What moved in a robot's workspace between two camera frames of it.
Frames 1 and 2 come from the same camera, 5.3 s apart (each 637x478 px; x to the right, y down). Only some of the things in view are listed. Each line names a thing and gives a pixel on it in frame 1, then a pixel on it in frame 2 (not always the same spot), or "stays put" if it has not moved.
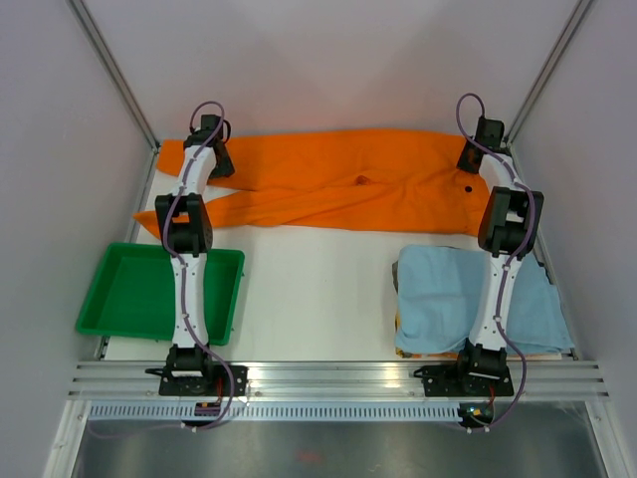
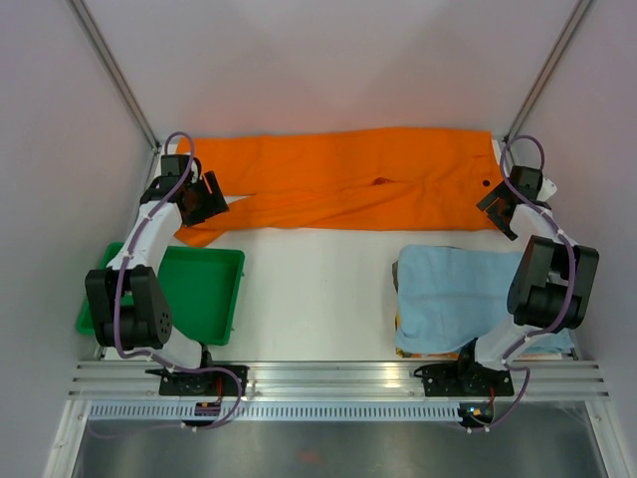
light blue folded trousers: [440, 293] stays put
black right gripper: [463, 162] → [503, 193]
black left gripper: [226, 170] → [215, 204]
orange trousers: [378, 179] stays put
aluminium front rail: [335, 381] stays put
